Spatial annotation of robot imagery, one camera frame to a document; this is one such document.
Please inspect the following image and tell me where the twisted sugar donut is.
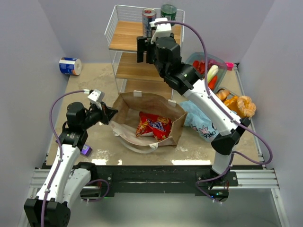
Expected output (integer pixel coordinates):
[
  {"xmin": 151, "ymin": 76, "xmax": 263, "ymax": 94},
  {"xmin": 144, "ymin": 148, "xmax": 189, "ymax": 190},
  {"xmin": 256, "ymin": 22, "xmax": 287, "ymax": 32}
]
[{"xmin": 237, "ymin": 96, "xmax": 256, "ymax": 118}]

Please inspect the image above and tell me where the green label water bottle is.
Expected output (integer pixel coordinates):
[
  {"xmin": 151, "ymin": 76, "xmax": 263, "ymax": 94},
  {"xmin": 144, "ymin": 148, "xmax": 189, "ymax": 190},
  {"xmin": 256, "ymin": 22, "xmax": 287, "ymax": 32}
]
[{"xmin": 160, "ymin": 4, "xmax": 177, "ymax": 21}]

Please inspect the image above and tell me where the teal plastic food container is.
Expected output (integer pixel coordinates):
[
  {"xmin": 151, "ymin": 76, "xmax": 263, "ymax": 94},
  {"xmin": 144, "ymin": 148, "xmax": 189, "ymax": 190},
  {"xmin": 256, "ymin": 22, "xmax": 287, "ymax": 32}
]
[{"xmin": 185, "ymin": 52, "xmax": 227, "ymax": 92}]

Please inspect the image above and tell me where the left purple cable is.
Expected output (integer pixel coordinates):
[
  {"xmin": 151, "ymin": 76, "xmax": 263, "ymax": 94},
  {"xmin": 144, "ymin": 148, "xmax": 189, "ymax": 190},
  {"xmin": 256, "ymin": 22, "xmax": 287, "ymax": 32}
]
[{"xmin": 40, "ymin": 89, "xmax": 93, "ymax": 227}]

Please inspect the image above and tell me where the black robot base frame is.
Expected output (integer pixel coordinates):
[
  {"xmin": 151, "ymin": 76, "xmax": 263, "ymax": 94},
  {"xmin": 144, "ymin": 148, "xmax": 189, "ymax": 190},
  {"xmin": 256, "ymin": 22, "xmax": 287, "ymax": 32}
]
[{"xmin": 41, "ymin": 161, "xmax": 238, "ymax": 198}]

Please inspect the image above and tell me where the light blue plastic bag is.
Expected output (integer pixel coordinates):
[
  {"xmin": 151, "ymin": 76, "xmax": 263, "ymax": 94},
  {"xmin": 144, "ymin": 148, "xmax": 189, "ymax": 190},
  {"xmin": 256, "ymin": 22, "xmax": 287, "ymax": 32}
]
[{"xmin": 179, "ymin": 101, "xmax": 218, "ymax": 142}]

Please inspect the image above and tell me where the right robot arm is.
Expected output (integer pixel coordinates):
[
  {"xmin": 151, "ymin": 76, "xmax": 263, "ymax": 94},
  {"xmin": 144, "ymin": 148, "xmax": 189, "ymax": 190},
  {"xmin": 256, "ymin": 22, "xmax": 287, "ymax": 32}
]
[{"xmin": 136, "ymin": 35, "xmax": 251, "ymax": 175}]

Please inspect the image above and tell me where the purple cable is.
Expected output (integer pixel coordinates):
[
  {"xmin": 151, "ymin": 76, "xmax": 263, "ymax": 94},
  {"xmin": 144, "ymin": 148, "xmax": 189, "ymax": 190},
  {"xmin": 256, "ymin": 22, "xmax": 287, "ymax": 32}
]
[
  {"xmin": 153, "ymin": 20, "xmax": 273, "ymax": 203},
  {"xmin": 40, "ymin": 89, "xmax": 93, "ymax": 227}
]

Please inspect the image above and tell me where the pink small object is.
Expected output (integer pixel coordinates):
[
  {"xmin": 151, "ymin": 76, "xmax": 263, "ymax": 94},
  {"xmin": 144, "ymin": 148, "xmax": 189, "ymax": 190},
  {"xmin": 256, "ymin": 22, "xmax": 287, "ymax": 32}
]
[{"xmin": 225, "ymin": 62, "xmax": 234, "ymax": 71}]

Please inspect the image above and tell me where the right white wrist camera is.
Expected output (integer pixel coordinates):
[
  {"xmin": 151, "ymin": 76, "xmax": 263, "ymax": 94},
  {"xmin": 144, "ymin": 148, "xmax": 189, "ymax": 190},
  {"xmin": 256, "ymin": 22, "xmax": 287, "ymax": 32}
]
[{"xmin": 149, "ymin": 17, "xmax": 172, "ymax": 44}]

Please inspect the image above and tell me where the red toy lobster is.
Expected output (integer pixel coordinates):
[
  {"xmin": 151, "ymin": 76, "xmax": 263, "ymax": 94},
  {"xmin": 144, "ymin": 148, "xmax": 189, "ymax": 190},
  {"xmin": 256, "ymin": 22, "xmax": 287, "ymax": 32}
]
[{"xmin": 193, "ymin": 60, "xmax": 210, "ymax": 74}]

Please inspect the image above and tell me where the red blue drink can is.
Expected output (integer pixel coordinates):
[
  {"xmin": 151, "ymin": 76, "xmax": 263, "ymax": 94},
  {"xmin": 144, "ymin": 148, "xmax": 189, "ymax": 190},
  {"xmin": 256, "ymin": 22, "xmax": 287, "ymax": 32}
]
[{"xmin": 142, "ymin": 8, "xmax": 157, "ymax": 37}]

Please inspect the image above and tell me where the purple chocolate bar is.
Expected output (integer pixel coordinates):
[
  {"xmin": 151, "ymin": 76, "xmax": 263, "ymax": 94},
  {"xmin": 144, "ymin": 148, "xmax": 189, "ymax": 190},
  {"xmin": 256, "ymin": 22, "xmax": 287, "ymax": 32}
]
[{"xmin": 81, "ymin": 145, "xmax": 92, "ymax": 157}]

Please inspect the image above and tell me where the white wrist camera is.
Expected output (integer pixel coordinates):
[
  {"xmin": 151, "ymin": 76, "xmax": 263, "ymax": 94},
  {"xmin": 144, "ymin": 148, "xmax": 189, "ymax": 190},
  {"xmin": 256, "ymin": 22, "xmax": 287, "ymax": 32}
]
[
  {"xmin": 149, "ymin": 17, "xmax": 172, "ymax": 44},
  {"xmin": 84, "ymin": 89, "xmax": 105, "ymax": 105}
]

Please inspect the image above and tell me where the long bread loaf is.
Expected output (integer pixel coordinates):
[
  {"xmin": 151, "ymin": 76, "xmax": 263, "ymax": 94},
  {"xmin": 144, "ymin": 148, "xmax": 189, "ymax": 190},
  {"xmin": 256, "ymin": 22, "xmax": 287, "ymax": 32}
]
[{"xmin": 216, "ymin": 89, "xmax": 231, "ymax": 101}]

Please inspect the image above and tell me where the green white celery stalk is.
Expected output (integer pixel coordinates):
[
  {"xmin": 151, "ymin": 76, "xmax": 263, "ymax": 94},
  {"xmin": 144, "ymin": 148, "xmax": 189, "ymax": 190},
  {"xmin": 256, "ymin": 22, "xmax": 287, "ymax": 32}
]
[{"xmin": 207, "ymin": 65, "xmax": 219, "ymax": 83}]

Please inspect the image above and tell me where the brown paper grocery bag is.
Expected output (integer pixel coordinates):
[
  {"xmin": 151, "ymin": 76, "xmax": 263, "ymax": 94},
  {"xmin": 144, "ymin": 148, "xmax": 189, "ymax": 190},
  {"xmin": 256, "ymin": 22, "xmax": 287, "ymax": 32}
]
[{"xmin": 110, "ymin": 91, "xmax": 187, "ymax": 154}]

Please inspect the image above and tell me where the white wire wooden shelf rack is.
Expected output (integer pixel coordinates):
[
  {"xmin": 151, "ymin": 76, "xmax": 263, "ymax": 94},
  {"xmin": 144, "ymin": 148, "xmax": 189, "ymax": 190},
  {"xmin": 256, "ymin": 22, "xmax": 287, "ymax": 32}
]
[{"xmin": 105, "ymin": 5, "xmax": 173, "ymax": 99}]

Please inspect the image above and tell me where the red chili pepper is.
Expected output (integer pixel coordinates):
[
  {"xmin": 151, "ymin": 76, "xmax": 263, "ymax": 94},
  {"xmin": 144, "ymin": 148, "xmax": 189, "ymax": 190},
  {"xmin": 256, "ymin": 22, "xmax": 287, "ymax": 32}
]
[{"xmin": 208, "ymin": 75, "xmax": 217, "ymax": 90}]

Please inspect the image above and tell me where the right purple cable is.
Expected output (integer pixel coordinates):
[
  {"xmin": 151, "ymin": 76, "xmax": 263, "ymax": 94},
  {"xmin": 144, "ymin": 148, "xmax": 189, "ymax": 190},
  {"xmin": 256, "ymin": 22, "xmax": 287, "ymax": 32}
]
[{"xmin": 153, "ymin": 20, "xmax": 273, "ymax": 203}]

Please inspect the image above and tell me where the blue white toilet paper roll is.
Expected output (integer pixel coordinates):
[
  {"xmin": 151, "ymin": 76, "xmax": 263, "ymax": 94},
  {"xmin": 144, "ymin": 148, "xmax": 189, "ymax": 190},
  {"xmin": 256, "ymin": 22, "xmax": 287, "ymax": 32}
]
[{"xmin": 59, "ymin": 57, "xmax": 82, "ymax": 76}]

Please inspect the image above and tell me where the metal tray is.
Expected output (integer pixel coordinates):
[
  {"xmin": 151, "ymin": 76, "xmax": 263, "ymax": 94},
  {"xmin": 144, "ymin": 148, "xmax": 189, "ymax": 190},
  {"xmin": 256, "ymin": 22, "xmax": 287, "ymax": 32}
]
[{"xmin": 216, "ymin": 89, "xmax": 256, "ymax": 119}]

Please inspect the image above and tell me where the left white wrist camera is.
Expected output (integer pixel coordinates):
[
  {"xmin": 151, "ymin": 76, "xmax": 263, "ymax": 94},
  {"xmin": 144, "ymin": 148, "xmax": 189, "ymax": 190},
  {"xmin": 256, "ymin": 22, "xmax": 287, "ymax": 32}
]
[{"xmin": 84, "ymin": 89, "xmax": 105, "ymax": 105}]

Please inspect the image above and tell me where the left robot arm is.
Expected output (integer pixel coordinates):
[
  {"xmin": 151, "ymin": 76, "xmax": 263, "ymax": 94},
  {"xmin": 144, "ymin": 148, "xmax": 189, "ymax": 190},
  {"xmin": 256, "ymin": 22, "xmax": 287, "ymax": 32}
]
[{"xmin": 24, "ymin": 102, "xmax": 118, "ymax": 227}]

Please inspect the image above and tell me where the red candy bag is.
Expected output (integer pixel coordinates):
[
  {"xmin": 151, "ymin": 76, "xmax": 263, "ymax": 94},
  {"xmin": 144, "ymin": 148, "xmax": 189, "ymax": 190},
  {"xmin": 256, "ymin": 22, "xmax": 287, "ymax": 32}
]
[{"xmin": 135, "ymin": 112, "xmax": 172, "ymax": 141}]

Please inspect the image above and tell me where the orange croissant bread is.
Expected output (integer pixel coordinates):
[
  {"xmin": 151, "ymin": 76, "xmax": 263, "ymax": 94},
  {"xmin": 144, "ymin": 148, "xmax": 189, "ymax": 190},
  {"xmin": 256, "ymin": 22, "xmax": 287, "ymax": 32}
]
[{"xmin": 224, "ymin": 98, "xmax": 234, "ymax": 107}]

